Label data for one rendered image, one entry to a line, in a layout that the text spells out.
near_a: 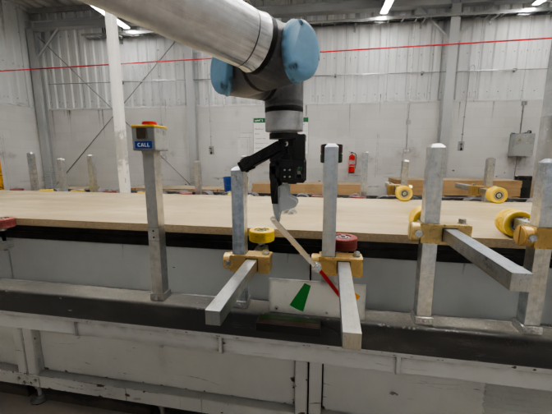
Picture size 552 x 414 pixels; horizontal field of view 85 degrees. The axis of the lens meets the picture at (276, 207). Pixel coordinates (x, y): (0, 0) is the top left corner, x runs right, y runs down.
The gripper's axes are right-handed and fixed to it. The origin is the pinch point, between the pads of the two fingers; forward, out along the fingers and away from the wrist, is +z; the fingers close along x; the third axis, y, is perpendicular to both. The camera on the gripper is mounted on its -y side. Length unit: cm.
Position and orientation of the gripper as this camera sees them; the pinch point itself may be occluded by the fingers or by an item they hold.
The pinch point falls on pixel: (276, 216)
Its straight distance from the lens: 75.2
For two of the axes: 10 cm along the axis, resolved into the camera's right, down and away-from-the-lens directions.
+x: 1.8, -1.6, 9.7
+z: 0.1, 9.9, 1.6
